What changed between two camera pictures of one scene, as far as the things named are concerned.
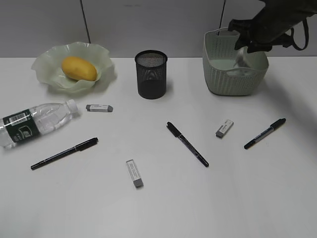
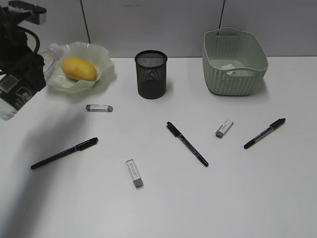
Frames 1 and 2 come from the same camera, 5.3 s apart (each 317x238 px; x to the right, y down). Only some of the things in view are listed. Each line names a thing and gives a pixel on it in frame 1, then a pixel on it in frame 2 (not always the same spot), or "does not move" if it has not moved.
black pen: [80, 147] does not move
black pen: [270, 128] does not move
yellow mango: [79, 68] does not move
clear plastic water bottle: [38, 120] to [49, 56]
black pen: [176, 133] does not move
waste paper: [241, 61] to [228, 67]
